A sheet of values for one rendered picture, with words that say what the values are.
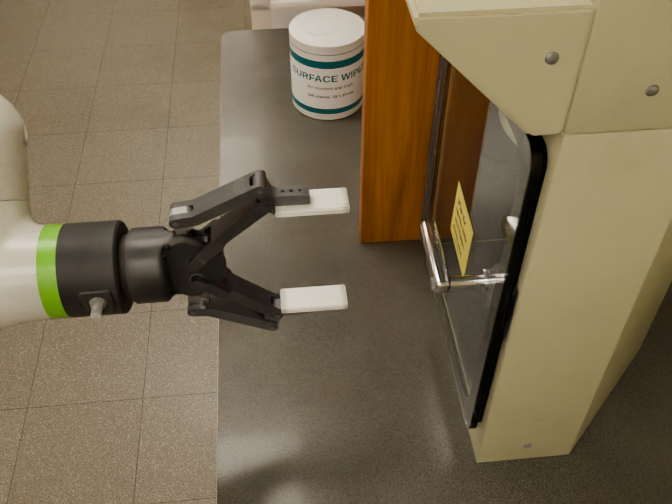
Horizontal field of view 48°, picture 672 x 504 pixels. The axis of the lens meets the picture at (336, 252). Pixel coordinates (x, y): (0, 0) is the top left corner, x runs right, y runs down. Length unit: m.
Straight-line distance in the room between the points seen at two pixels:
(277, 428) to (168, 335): 1.35
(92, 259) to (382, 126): 0.43
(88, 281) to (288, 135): 0.67
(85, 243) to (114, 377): 1.48
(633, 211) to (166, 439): 1.60
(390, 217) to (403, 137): 0.14
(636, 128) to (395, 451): 0.50
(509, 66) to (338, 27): 0.83
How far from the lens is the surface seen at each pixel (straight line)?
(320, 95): 1.33
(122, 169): 2.84
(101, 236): 0.74
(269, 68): 1.51
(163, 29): 3.63
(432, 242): 0.76
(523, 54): 0.52
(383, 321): 1.03
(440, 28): 0.50
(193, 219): 0.71
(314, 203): 0.70
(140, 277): 0.73
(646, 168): 0.62
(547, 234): 0.64
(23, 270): 0.75
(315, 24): 1.34
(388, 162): 1.03
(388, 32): 0.92
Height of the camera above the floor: 1.74
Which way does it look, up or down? 46 degrees down
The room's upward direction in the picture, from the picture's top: straight up
